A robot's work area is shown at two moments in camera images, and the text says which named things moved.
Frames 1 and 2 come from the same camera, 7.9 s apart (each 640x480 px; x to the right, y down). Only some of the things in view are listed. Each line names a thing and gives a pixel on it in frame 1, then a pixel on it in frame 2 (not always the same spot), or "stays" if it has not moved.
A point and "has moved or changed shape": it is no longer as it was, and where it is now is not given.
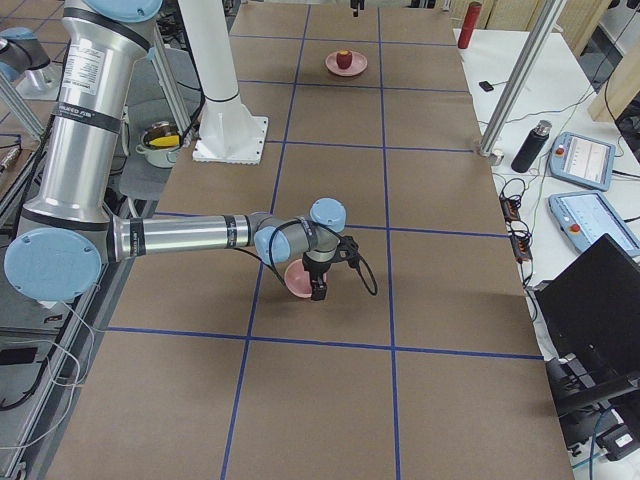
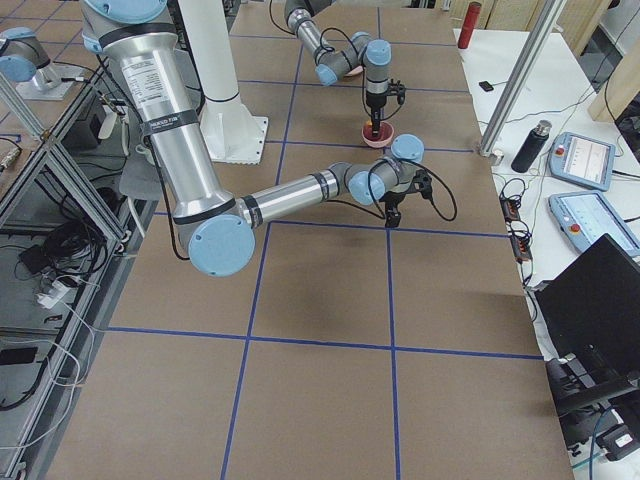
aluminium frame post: [534, 48] stays
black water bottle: [531, 147] stays
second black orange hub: [522, 248] stays
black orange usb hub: [511, 207] stays
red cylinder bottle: [468, 28] stays
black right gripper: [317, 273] -> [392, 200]
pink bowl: [297, 279] -> [383, 142]
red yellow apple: [344, 58] has moved or changed shape
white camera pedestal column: [228, 131] stays
